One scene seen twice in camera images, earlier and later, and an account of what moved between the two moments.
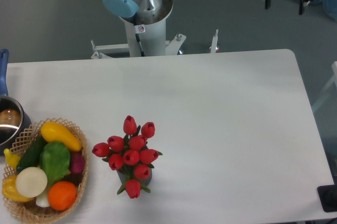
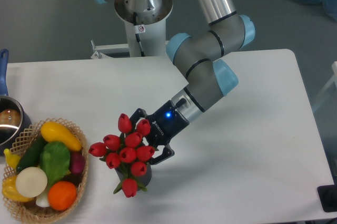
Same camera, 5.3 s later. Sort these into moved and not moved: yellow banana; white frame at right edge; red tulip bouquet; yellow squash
Moved: red tulip bouquet
Not moved: yellow banana; yellow squash; white frame at right edge
